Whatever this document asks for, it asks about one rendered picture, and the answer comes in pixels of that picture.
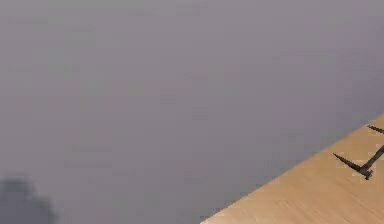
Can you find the black thin-legged stand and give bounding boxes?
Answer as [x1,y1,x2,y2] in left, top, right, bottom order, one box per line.
[332,123,384,181]

